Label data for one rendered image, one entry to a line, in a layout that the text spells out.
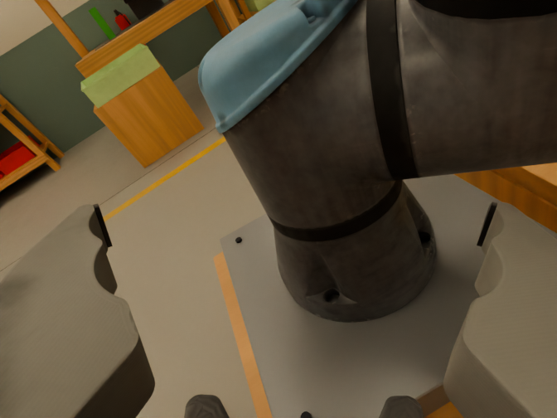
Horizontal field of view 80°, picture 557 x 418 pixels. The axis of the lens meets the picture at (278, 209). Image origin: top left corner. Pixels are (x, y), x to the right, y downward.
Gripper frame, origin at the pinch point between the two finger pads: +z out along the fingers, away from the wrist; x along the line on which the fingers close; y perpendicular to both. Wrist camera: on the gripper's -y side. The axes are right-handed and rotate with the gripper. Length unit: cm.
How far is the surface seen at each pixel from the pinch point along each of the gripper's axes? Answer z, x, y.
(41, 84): 427, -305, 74
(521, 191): 30.3, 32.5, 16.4
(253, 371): 9.4, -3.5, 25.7
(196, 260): 132, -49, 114
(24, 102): 417, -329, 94
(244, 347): 12.1, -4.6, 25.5
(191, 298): 108, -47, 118
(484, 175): 37, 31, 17
